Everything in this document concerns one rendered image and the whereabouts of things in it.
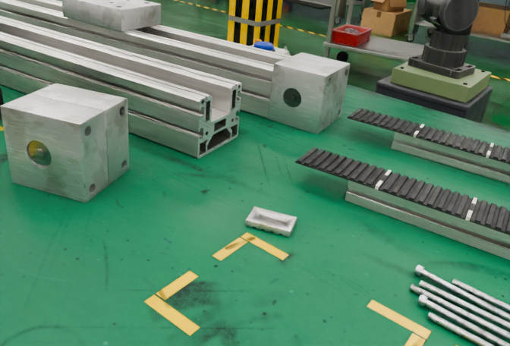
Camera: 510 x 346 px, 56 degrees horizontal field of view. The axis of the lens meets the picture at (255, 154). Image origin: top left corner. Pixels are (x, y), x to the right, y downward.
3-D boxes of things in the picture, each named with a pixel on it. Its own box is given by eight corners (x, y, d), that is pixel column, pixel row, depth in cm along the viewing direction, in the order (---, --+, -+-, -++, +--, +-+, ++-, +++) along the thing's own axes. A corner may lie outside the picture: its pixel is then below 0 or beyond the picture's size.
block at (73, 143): (140, 161, 63) (138, 92, 59) (86, 203, 53) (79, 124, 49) (74, 145, 65) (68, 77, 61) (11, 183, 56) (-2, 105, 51)
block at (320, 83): (346, 113, 85) (355, 60, 81) (316, 134, 76) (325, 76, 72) (300, 100, 89) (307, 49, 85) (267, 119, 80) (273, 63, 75)
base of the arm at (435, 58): (475, 73, 105) (425, 59, 112) (486, 36, 101) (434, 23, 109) (456, 80, 99) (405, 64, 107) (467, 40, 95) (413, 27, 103)
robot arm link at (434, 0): (467, 42, 101) (452, 36, 105) (481, -8, 96) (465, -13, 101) (428, 41, 98) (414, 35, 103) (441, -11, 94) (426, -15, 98)
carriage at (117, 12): (161, 37, 99) (161, 3, 96) (122, 46, 91) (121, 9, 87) (105, 23, 106) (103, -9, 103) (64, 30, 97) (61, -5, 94)
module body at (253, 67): (294, 103, 87) (300, 58, 84) (267, 119, 80) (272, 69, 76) (14, 24, 122) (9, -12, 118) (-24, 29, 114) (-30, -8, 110)
